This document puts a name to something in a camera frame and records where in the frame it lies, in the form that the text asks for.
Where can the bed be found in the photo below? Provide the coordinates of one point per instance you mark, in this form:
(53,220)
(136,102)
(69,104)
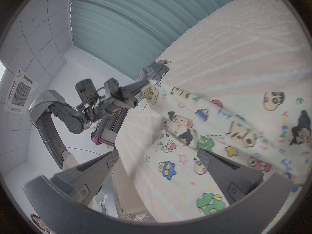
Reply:
(231,45)

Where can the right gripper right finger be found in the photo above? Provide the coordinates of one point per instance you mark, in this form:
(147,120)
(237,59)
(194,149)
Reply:
(234,181)

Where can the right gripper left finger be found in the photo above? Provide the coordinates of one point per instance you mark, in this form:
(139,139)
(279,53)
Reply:
(82,181)

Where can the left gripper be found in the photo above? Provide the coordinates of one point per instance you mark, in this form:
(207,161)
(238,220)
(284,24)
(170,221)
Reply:
(114,103)

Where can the blue-green curtain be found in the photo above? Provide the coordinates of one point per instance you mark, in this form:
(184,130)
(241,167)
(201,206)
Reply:
(136,23)

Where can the pile of clothes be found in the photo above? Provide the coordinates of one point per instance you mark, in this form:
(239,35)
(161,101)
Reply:
(156,69)

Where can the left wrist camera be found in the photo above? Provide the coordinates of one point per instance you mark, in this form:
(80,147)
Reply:
(111,88)

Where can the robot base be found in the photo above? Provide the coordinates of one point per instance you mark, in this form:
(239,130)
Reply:
(70,161)

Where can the white printed pyjama top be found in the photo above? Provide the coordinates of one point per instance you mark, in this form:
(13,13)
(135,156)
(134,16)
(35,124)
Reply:
(243,135)

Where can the white ceiling air vent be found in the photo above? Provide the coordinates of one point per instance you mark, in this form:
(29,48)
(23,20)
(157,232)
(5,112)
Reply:
(20,91)

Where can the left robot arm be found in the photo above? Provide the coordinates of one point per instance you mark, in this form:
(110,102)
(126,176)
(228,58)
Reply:
(73,121)

